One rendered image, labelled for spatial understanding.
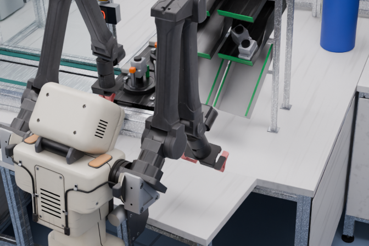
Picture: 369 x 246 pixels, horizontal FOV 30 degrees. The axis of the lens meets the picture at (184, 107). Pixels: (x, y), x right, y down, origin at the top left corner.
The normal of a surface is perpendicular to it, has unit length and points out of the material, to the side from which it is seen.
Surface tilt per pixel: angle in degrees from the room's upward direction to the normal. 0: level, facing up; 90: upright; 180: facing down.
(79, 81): 0
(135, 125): 90
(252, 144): 0
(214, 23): 25
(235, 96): 45
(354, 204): 90
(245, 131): 0
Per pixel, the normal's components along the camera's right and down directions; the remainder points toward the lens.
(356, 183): -0.39, 0.50
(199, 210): -0.04, -0.85
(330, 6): -0.66, 0.42
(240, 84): -0.40, -0.27
